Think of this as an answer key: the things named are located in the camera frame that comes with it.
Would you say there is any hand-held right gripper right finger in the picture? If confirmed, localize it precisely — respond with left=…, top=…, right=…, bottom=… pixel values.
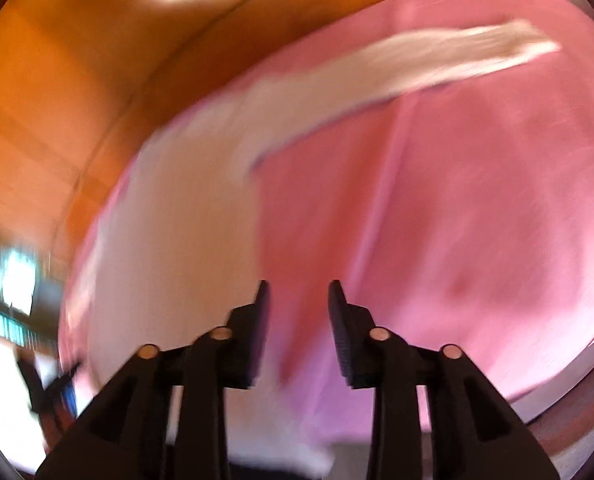
left=327, top=280, right=561, bottom=480

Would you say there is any wooden wardrobe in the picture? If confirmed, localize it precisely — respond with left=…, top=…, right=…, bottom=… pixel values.
left=0, top=0, right=509, bottom=311

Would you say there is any pink blanket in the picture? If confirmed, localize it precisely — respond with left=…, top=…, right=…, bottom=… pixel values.
left=59, top=0, right=594, bottom=426

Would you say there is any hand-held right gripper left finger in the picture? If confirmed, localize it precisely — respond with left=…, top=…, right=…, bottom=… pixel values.
left=36, top=280, right=271, bottom=480

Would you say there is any wood framed mirror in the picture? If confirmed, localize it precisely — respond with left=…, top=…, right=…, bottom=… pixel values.
left=0, top=239, right=45, bottom=351

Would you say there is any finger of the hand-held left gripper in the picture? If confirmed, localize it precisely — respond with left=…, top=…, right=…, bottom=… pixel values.
left=17, top=356, right=84, bottom=427

